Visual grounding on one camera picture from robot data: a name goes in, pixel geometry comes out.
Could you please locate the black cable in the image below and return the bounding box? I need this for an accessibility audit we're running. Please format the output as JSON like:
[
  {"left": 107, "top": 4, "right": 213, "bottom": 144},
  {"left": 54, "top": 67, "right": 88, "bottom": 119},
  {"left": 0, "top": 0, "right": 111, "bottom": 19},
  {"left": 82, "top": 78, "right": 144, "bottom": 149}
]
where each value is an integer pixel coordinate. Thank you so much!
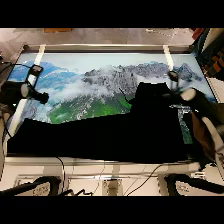
[
  {"left": 125, "top": 162, "right": 166, "bottom": 197},
  {"left": 55, "top": 155, "right": 67, "bottom": 192}
]

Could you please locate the black garment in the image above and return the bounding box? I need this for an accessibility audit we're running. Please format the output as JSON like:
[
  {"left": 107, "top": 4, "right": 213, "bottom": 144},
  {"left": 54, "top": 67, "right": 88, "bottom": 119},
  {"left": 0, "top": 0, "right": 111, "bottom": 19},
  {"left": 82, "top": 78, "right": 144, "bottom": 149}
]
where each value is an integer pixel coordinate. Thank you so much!
[{"left": 6, "top": 81, "right": 202, "bottom": 165}]

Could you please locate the heap of clothes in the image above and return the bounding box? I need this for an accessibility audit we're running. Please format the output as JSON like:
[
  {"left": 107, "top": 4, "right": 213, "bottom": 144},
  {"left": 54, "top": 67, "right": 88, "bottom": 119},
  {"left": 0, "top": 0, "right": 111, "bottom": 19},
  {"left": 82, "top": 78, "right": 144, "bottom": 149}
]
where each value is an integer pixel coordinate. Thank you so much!
[{"left": 191, "top": 27, "right": 224, "bottom": 82}]

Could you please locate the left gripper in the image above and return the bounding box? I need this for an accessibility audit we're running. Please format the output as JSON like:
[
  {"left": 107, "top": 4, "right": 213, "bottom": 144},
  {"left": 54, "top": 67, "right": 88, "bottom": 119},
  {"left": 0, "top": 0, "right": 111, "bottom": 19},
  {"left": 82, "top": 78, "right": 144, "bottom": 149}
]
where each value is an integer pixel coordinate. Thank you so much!
[{"left": 30, "top": 89, "right": 51, "bottom": 105}]

